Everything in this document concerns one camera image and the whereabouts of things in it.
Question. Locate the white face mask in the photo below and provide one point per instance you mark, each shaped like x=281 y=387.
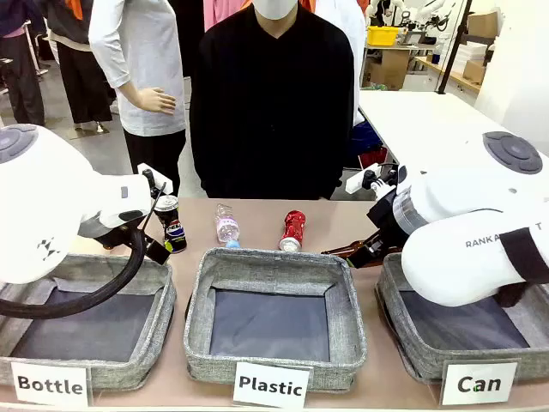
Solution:
x=274 y=8

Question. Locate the small cardboard box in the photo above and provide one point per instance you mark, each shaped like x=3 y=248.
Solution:
x=474 y=70

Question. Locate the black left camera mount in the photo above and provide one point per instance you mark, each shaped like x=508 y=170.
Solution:
x=149 y=177

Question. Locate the mannequin in purple top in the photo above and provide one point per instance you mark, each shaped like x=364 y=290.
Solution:
x=19 y=64

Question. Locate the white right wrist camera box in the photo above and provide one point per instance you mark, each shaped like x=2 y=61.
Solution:
x=356 y=182

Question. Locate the pink garment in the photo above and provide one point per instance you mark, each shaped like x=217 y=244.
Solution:
x=218 y=10

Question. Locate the cardboard box on shelf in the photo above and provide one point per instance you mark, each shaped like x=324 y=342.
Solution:
x=482 y=23

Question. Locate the grey fabric basket Can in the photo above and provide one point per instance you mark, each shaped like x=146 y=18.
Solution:
x=412 y=356

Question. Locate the mannequin in dark clothes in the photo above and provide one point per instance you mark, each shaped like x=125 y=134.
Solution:
x=81 y=77

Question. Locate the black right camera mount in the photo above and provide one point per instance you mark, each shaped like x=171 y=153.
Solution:
x=386 y=177

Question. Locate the white Bottle label card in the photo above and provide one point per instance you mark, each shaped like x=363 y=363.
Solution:
x=49 y=384

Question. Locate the mannequin in white shirt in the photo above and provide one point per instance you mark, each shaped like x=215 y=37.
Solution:
x=141 y=51

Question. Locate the black Pepsi can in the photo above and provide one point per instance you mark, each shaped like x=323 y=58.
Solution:
x=173 y=232

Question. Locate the brown glass bottle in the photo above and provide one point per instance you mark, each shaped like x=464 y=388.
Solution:
x=339 y=249

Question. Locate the grey fabric basket Plastic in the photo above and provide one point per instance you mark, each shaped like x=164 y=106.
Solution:
x=274 y=266

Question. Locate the blue crate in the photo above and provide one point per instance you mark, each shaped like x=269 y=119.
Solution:
x=364 y=137

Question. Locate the grey fabric basket Bottle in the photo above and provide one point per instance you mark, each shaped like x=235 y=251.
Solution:
x=128 y=373

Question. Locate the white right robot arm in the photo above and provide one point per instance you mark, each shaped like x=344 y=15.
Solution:
x=450 y=257

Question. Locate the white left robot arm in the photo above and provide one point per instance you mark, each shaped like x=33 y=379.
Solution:
x=43 y=193

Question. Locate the small pink-label plastic bottle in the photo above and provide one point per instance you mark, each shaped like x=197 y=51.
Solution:
x=227 y=227

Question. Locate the yellow plastic basket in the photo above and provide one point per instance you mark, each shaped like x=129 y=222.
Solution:
x=384 y=36

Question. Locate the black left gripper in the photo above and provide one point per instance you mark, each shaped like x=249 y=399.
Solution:
x=157 y=251

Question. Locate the white Plastic label card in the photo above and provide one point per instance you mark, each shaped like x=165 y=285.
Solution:
x=271 y=385

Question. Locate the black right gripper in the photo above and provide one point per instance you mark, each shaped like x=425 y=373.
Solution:
x=390 y=214

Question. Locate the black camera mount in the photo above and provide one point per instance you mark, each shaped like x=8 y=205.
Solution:
x=149 y=177
x=386 y=177

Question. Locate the stack of white boxes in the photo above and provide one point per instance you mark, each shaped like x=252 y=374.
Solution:
x=474 y=51

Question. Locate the crushed red can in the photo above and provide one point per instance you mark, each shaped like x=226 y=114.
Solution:
x=293 y=229

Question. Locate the white Can label card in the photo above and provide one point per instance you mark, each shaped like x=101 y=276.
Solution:
x=478 y=383

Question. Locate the white side table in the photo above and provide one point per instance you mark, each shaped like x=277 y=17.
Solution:
x=429 y=124

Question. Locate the red box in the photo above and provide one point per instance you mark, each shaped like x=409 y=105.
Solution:
x=373 y=156

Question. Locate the person in black sweater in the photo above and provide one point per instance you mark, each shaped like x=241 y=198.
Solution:
x=274 y=107

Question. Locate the large cardboard box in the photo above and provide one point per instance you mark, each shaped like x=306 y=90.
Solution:
x=392 y=68

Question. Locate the black slanted pole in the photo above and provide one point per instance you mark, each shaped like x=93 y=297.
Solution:
x=450 y=51

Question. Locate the wooden workbench shelf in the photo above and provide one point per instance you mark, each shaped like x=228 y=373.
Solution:
x=446 y=70

